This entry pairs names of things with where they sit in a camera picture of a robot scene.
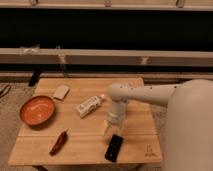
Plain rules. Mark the white sponge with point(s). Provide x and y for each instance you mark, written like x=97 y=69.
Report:
x=61 y=92

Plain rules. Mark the clear plastic cup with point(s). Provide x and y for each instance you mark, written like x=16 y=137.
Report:
x=112 y=127

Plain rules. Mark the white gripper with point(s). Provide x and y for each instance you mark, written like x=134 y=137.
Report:
x=116 y=112

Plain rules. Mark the red chili pepper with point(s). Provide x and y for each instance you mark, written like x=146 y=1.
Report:
x=59 y=143

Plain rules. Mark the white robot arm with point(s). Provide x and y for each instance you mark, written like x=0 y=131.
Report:
x=189 y=120

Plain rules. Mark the black rectangular object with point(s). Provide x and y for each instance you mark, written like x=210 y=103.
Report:
x=113 y=148

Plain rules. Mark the lower wooden rail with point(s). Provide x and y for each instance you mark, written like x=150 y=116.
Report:
x=105 y=57

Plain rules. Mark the white labelled bottle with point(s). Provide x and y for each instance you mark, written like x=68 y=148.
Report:
x=89 y=105

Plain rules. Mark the wooden rail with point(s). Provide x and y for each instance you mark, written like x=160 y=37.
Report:
x=105 y=57
x=162 y=5

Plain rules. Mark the orange ceramic bowl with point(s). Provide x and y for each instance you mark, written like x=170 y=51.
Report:
x=37 y=110

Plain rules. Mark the upper wooden rail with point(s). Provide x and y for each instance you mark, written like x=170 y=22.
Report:
x=162 y=5

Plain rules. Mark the wooden table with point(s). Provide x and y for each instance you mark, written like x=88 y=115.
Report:
x=85 y=143

